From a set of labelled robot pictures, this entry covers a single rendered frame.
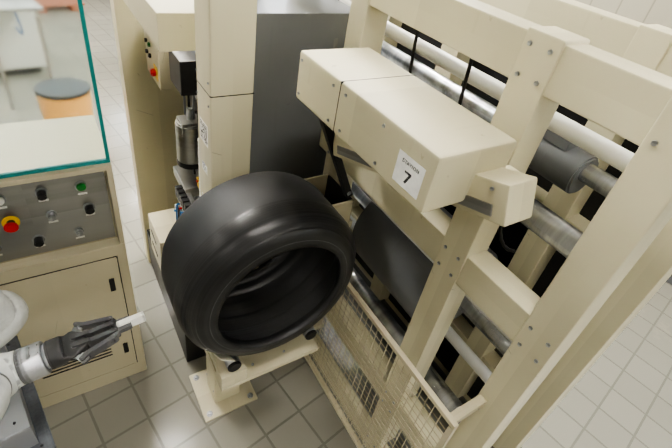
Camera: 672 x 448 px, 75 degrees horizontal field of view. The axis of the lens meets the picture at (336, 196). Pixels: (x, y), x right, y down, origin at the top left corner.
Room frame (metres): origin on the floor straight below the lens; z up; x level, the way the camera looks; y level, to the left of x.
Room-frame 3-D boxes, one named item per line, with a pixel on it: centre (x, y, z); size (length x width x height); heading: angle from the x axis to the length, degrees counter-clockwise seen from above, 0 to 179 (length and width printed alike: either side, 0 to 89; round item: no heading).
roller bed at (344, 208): (1.42, 0.05, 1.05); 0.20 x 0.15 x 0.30; 38
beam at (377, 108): (1.09, -0.10, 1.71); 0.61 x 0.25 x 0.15; 38
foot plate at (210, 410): (1.20, 0.38, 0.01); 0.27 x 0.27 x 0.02; 38
